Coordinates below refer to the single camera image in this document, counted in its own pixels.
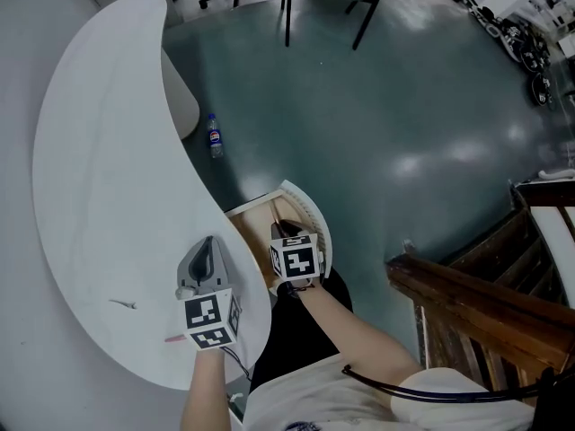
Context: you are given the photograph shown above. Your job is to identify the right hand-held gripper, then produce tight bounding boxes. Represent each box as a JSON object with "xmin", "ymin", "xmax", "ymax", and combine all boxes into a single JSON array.
[{"xmin": 267, "ymin": 220, "xmax": 326, "ymax": 292}]

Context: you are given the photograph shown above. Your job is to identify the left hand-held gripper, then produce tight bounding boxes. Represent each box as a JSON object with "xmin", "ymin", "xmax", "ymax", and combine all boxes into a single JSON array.
[{"xmin": 173, "ymin": 234, "xmax": 243, "ymax": 352}]

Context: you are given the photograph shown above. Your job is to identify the large white wooden drawer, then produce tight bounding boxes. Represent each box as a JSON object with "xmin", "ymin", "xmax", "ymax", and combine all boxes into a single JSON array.
[{"xmin": 224, "ymin": 179, "xmax": 334, "ymax": 296}]

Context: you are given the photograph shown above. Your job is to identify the person's left forearm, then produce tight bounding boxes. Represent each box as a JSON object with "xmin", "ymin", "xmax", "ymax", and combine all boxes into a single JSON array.
[{"xmin": 179, "ymin": 347, "xmax": 228, "ymax": 431}]

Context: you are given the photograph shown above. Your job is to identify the person's right forearm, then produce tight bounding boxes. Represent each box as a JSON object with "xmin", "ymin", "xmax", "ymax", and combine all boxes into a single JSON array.
[{"xmin": 287, "ymin": 281, "xmax": 426, "ymax": 391}]

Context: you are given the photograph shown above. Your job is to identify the white curved table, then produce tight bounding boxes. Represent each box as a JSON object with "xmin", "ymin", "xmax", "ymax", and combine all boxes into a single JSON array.
[{"xmin": 31, "ymin": 0, "xmax": 273, "ymax": 392}]

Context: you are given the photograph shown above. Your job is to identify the person's black trousers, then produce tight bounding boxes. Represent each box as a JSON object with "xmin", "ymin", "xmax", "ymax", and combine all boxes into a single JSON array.
[{"xmin": 249, "ymin": 267, "xmax": 355, "ymax": 395}]

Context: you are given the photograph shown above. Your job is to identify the clear plastic bottle blue label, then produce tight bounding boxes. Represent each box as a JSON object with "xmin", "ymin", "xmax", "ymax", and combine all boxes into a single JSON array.
[{"xmin": 206, "ymin": 113, "xmax": 226, "ymax": 160}]

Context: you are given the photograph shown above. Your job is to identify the white printed t-shirt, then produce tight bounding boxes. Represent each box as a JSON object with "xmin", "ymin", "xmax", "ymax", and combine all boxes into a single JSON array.
[{"xmin": 242, "ymin": 352, "xmax": 536, "ymax": 431}]

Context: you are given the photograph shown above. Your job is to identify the pile of black floor devices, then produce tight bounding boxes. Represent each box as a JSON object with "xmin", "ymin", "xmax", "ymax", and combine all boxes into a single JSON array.
[{"xmin": 468, "ymin": 5, "xmax": 559, "ymax": 108}]

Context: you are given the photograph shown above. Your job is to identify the dark wrist bracelet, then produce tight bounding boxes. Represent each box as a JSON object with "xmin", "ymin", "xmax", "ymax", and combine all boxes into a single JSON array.
[{"xmin": 284, "ymin": 280, "xmax": 318, "ymax": 299}]

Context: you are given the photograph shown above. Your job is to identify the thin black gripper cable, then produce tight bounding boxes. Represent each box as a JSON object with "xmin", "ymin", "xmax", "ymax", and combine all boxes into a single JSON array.
[{"xmin": 221, "ymin": 345, "xmax": 253, "ymax": 382}]

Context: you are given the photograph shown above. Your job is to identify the dark blue gripper cable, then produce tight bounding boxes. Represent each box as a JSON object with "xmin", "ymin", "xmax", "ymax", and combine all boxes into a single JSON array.
[{"xmin": 341, "ymin": 364, "xmax": 575, "ymax": 404}]

